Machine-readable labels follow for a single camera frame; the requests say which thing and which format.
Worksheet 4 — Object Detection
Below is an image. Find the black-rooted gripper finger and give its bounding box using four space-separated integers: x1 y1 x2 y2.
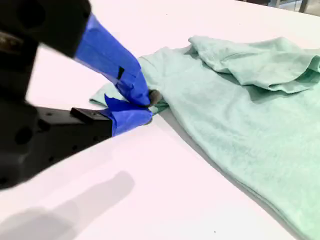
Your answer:
37 94 154 164

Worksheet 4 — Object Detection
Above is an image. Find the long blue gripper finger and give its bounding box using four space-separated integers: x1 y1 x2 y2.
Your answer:
74 12 163 109

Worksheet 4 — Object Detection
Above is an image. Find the dark furniture leg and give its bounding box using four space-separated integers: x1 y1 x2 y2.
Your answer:
298 0 310 14

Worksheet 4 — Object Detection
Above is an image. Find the pale green T-shirt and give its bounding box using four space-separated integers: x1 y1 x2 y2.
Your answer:
88 35 320 240

